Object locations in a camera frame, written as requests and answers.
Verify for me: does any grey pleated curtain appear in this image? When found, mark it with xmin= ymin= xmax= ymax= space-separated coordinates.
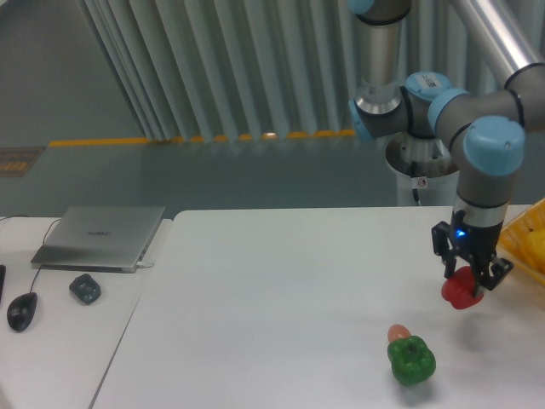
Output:
xmin=76 ymin=0 xmax=508 ymax=141

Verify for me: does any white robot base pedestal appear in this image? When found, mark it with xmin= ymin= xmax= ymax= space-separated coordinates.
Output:
xmin=386 ymin=132 xmax=459 ymax=206

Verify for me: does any black computer mouse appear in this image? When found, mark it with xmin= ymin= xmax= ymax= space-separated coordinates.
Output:
xmin=7 ymin=291 xmax=38 ymax=332

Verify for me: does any black device at left edge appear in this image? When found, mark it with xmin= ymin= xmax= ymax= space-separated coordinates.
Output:
xmin=0 ymin=264 xmax=7 ymax=304

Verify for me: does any silver closed laptop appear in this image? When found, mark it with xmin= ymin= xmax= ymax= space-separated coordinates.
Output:
xmin=31 ymin=206 xmax=164 ymax=274

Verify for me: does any pink sausage toy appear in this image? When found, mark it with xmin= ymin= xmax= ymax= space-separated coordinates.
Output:
xmin=387 ymin=324 xmax=411 ymax=343

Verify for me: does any red bell pepper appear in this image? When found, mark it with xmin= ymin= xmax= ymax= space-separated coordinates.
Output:
xmin=441 ymin=266 xmax=484 ymax=310

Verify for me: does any yellow wicker basket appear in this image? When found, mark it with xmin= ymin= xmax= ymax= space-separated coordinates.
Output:
xmin=497 ymin=199 xmax=544 ymax=286

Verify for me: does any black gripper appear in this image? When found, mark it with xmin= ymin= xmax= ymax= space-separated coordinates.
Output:
xmin=431 ymin=205 xmax=513 ymax=298

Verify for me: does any black mouse cable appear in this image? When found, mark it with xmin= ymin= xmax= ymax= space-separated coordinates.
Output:
xmin=0 ymin=215 xmax=63 ymax=295

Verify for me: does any dark green bell pepper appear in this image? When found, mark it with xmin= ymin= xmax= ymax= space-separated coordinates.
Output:
xmin=69 ymin=274 xmax=102 ymax=305

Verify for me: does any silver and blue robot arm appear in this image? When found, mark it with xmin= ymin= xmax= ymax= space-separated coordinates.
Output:
xmin=348 ymin=1 xmax=544 ymax=299

